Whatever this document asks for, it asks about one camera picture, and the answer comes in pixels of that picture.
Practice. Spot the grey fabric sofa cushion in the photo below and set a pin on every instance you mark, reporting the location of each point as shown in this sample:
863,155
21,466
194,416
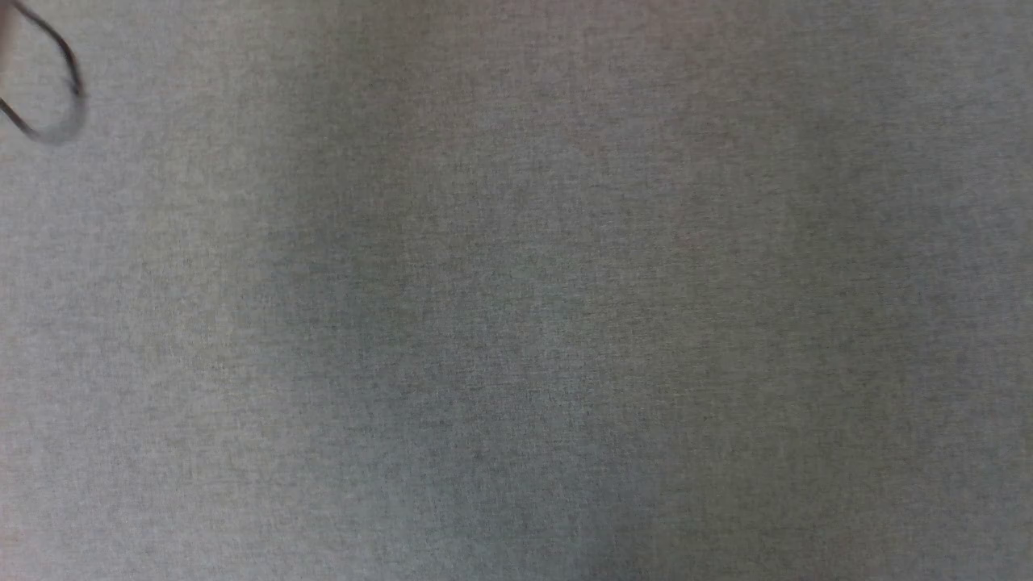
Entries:
549,323

